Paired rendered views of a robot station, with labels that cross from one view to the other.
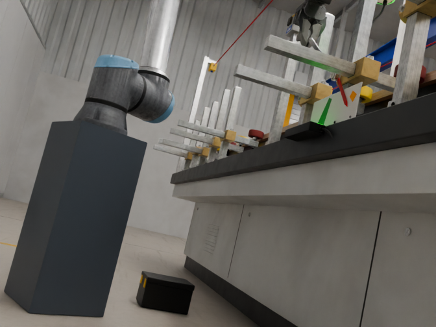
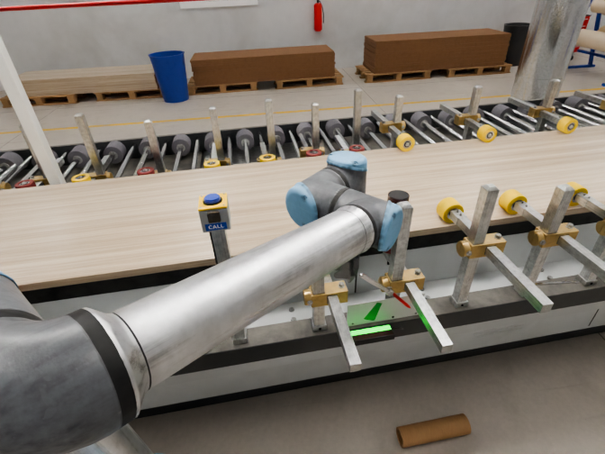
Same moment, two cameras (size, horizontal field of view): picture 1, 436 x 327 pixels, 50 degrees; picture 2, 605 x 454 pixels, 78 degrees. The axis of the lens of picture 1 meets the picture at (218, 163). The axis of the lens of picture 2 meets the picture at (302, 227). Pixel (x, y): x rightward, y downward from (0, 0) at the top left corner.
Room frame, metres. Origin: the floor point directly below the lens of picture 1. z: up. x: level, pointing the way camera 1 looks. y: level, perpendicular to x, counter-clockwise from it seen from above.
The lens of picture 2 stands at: (1.42, 0.59, 1.68)
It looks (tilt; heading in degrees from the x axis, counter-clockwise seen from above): 34 degrees down; 275
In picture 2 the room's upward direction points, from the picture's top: 3 degrees counter-clockwise
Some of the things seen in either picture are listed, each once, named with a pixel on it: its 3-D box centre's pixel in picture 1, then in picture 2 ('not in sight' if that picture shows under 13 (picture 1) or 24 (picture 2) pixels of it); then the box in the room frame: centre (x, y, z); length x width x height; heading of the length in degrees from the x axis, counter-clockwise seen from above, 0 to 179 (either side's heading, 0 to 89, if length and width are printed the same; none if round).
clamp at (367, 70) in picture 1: (357, 75); (401, 280); (1.18, -0.31, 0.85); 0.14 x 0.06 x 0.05; 13
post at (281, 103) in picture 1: (284, 91); (230, 287); (1.70, -0.18, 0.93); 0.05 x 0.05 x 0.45; 13
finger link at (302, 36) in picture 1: (301, 36); (344, 274); (1.37, -0.16, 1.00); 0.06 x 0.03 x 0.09; 13
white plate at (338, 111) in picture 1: (331, 110); (385, 310); (1.23, -0.27, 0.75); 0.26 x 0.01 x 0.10; 13
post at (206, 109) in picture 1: (199, 140); not in sight; (3.15, 0.16, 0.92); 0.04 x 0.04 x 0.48; 13
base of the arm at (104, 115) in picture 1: (102, 118); not in sight; (1.61, 0.43, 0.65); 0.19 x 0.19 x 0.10
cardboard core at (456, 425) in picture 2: not in sight; (433, 430); (0.97, -0.25, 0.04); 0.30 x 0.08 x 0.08; 13
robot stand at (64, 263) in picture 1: (76, 216); not in sight; (1.61, 0.43, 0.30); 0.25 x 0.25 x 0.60; 40
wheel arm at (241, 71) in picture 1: (300, 91); (334, 306); (1.40, -0.20, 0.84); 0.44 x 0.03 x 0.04; 103
